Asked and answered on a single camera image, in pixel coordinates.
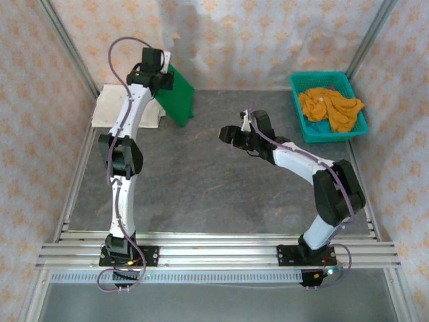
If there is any green t-shirt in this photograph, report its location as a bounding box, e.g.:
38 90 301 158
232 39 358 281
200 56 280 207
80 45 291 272
154 63 196 127

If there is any white folded t-shirt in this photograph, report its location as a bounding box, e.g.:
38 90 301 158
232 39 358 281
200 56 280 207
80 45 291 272
90 83 168 129

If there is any teal t-shirt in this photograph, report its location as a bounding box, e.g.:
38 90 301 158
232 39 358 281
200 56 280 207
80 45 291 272
304 119 334 135

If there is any teal plastic basket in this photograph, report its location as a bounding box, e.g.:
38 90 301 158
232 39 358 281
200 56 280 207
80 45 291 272
289 70 370 144

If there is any orange t-shirt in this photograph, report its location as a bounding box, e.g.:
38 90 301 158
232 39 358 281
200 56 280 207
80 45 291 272
298 86 365 133

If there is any aluminium mounting beam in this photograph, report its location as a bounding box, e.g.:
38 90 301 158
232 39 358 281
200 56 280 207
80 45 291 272
35 241 402 271

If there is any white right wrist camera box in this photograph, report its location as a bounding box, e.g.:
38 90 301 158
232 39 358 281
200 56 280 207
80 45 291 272
239 112 253 132

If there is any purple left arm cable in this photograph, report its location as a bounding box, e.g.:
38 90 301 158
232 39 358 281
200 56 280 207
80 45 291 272
96 37 151 293

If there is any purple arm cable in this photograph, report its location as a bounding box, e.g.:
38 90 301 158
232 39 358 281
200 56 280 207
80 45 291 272
246 107 356 290
96 37 151 293

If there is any aluminium frame post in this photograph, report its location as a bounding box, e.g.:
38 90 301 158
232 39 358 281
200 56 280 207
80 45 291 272
36 0 101 98
345 0 398 80

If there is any aluminium table edge rail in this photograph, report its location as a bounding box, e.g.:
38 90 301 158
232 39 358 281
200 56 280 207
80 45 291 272
55 231 381 243

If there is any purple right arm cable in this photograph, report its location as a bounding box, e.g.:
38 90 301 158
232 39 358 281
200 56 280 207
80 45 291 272
246 107 356 290

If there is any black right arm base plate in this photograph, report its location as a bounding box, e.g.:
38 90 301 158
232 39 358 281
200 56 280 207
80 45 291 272
276 244 338 268

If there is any grey slotted cable duct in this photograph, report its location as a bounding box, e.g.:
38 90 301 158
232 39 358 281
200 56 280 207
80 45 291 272
50 270 304 285

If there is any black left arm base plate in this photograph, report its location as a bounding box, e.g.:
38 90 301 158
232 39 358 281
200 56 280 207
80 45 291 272
99 246 160 268

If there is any black cable clamp bracket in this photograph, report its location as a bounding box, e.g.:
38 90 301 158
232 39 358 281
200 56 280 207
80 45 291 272
299 268 336 290
112 270 141 291

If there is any aluminium frame leg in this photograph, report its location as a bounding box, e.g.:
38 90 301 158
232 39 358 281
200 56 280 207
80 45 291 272
384 268 420 322
16 268 51 322

